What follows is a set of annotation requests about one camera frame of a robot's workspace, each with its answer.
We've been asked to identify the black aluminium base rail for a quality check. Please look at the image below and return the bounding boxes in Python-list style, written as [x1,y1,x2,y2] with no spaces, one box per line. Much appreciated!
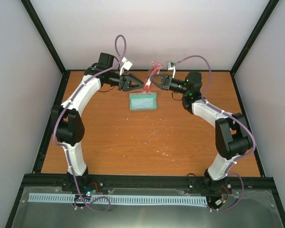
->
[20,173,276,194]

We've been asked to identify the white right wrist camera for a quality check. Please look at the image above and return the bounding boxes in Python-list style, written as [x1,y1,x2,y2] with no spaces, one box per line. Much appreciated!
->
[167,61,176,78]

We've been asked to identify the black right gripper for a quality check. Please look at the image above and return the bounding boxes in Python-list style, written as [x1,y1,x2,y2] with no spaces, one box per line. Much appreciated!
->
[147,74,189,95]

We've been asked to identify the pink transparent sunglasses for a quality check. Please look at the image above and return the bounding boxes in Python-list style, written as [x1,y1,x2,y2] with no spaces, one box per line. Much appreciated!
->
[142,61,162,94]

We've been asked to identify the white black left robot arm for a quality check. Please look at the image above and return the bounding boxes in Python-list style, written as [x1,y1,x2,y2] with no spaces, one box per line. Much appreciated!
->
[50,53,143,191]

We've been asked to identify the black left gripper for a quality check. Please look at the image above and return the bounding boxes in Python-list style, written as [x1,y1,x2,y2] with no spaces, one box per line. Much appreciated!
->
[105,71,144,92]

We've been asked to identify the black enclosure frame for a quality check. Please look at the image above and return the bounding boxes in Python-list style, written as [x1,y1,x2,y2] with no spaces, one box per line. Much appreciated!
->
[6,0,285,228]

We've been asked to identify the light blue cleaning cloth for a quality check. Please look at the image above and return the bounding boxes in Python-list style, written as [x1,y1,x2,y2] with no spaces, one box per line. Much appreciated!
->
[130,98,157,110]

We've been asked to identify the light blue slotted cable duct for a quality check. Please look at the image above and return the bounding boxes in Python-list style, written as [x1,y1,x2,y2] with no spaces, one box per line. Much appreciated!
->
[28,193,207,207]

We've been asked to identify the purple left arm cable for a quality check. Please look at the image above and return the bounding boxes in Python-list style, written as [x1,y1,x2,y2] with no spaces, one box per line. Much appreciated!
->
[52,35,128,212]

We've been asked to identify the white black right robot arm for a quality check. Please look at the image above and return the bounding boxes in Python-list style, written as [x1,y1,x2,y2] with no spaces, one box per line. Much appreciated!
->
[151,71,256,192]

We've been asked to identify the grey glasses case green lining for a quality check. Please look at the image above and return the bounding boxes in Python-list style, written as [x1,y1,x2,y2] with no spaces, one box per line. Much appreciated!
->
[129,92,157,111]

